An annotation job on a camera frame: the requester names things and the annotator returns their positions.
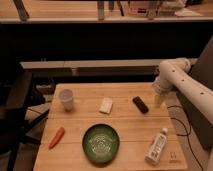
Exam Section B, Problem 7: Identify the black eraser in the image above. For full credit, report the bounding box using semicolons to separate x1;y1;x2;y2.
133;96;149;114

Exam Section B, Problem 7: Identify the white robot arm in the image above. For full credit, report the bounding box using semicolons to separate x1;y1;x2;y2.
153;58;213;126

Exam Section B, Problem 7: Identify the white plastic bottle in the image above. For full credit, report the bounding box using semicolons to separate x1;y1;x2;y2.
145;128;168;165

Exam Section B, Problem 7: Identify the green bowl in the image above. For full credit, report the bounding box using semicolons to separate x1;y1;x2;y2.
82;124;120;164

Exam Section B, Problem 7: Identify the white paper cup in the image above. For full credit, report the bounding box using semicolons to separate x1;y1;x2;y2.
59;89;74;111

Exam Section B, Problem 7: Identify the orange carrot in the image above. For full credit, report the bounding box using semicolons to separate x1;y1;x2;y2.
48;127;65;149

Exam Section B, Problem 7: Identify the black chair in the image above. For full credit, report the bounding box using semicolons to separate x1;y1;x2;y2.
0;60;48;171

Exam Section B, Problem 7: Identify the black cable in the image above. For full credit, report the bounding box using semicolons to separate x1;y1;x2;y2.
166;104;205;171

